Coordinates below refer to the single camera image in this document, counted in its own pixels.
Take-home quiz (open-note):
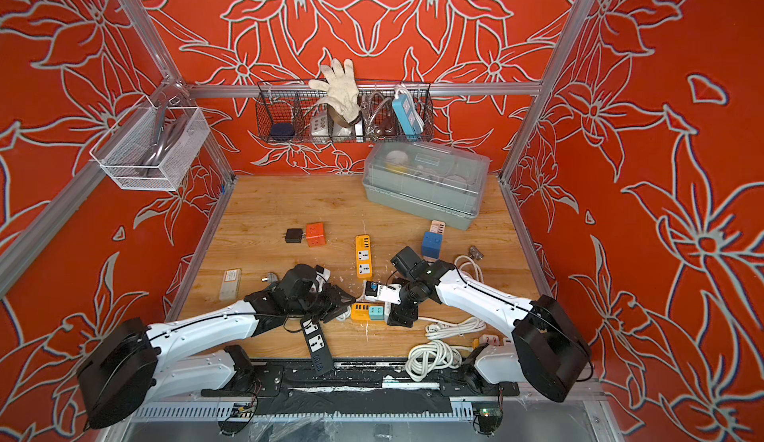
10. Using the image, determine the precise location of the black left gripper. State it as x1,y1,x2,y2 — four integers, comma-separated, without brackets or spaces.
287,284,359,325

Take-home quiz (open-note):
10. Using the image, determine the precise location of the black power strip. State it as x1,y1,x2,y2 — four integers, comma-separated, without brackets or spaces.
300,318,334,376

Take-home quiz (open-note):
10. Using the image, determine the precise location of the small black cube adapter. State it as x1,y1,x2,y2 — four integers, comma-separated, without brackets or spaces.
285,228,304,244

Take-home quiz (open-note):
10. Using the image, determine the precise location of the orange-red cube adapter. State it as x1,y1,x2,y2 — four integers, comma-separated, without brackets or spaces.
306,222,326,247

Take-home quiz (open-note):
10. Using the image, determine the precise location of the short yellow power strip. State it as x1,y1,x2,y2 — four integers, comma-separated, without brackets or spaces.
355,234,372,280

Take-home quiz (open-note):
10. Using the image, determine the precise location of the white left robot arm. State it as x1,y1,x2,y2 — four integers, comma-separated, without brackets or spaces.
77,264,356,429

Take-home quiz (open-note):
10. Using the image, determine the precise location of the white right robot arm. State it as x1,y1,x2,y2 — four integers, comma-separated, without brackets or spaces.
388,247,592,402

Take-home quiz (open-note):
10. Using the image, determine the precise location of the white socket in basket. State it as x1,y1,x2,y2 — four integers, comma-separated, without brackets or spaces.
310,111,329,142

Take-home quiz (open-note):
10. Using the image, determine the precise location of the blue cube adapter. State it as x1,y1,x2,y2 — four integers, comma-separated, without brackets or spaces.
421,231,443,261

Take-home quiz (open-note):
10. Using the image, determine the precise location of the pink white small adapter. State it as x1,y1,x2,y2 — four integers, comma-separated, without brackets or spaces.
429,220,446,235

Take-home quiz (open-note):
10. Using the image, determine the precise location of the small transparent plastic card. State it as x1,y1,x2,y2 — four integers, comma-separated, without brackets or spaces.
219,268,242,302

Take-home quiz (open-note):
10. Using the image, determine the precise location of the grey plastic storage box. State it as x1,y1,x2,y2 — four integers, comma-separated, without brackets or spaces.
362,142,491,230

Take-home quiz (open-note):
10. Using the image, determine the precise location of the dark round item in basket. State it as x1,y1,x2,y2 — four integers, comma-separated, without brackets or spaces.
269,122,296,143

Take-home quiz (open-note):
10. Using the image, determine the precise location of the white work glove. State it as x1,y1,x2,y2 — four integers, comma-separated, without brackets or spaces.
308,58,360,124

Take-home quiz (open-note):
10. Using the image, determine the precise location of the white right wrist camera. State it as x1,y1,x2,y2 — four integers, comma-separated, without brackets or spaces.
363,281,402,305

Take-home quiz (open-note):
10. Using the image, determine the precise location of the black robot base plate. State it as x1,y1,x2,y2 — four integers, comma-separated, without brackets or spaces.
201,358,520,398

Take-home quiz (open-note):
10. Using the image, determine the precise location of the black wire wall basket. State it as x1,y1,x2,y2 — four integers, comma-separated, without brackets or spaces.
256,79,435,144

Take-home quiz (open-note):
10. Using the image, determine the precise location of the white wire wall basket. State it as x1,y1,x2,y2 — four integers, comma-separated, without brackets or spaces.
90,97,210,191

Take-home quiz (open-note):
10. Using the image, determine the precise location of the aluminium frame post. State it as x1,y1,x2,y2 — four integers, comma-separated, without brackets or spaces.
118,0,182,82

